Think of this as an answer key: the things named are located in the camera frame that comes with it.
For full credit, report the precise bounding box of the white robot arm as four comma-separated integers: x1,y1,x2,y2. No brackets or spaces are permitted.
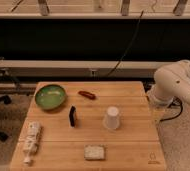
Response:
147,60,190,108

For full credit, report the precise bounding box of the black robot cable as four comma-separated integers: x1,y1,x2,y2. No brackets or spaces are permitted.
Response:
159,97,184,123

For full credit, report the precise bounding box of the black hanging cable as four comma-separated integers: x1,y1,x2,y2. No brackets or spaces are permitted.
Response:
106,9,145,78

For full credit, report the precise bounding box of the black eraser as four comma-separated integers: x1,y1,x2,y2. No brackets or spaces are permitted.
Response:
69,106,77,127

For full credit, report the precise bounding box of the green bowl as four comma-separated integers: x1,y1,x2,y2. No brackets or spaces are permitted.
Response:
35,84,67,110

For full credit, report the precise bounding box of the beige sponge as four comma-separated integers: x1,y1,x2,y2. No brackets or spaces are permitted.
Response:
84,145,105,160

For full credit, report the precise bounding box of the white crumpled tube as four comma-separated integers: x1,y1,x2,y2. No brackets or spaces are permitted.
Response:
23,122,42,166

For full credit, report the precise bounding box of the wooden cutting board table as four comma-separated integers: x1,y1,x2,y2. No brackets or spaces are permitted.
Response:
9,81,166,171

